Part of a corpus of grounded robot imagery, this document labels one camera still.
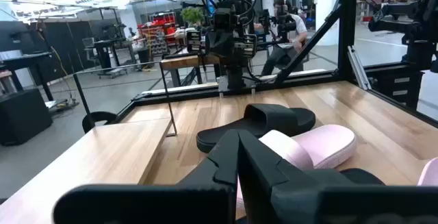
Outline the black chair back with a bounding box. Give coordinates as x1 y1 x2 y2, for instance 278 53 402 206
81 110 118 135

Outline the wooden shelf with black frame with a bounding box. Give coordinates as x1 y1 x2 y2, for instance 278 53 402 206
0 61 178 224

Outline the person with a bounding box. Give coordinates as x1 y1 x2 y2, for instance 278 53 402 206
260 0 309 77

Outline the rack with red bins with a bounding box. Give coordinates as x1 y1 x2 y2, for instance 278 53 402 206
138 11 177 58

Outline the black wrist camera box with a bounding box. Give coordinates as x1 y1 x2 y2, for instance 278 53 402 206
213 8 237 30

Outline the black control box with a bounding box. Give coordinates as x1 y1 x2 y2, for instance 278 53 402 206
368 66 425 110

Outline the black slide sandal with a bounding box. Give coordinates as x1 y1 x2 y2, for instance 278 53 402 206
196 103 317 154

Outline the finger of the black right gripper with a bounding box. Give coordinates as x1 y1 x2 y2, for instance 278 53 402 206
243 34 258 59
186 30 203 54

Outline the black desk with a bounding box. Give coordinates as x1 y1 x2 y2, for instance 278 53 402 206
0 51 55 102

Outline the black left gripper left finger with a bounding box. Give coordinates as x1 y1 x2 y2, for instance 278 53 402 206
177 129 240 188

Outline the wooden workbench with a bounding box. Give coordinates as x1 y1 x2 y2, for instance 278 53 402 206
159 53 222 88

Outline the silver metal bracket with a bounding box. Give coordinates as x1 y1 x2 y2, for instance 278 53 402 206
347 45 372 91

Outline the black partition panel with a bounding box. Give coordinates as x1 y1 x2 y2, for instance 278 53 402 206
29 18 120 78

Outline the black table frame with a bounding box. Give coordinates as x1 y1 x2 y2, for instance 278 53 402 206
116 0 438 129

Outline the green potted plant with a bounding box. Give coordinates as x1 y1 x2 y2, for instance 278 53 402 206
180 6 205 27

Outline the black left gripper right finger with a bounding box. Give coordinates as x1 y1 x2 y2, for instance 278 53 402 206
237 129 385 224

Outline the pink slide sandal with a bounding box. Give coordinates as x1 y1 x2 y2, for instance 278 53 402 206
416 157 438 186
235 124 357 218

